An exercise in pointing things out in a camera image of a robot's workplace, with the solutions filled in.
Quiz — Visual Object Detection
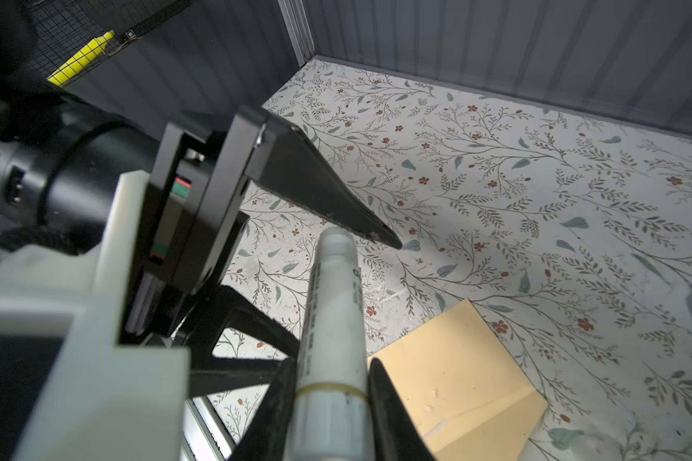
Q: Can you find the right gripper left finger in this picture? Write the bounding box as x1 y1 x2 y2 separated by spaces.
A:
229 358 297 461

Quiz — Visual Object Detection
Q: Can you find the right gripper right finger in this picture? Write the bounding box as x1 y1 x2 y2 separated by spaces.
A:
368 358 434 461

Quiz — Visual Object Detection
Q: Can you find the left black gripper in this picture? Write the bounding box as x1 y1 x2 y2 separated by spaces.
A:
120 106 403 398

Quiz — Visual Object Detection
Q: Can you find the white glue stick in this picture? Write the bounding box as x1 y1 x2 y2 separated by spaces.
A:
286 228 374 460

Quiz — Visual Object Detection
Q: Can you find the tan paper envelope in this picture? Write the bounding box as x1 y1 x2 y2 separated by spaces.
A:
374 300 548 460

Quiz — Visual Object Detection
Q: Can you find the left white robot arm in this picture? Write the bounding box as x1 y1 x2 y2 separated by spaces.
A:
0 76 402 397

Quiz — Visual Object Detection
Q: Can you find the yellow marker pen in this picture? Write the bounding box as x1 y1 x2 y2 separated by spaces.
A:
47 31 115 86

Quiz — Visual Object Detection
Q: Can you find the floral table mat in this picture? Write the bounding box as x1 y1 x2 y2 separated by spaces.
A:
206 56 692 461

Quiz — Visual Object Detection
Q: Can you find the black wire basket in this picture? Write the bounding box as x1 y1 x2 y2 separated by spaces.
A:
25 1 190 83

